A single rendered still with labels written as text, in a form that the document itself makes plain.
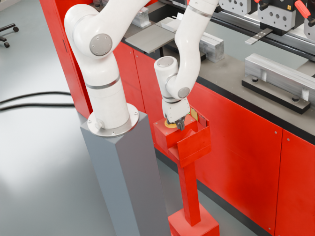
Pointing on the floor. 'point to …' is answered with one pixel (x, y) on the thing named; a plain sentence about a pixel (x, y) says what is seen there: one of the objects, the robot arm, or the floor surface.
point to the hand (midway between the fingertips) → (180, 124)
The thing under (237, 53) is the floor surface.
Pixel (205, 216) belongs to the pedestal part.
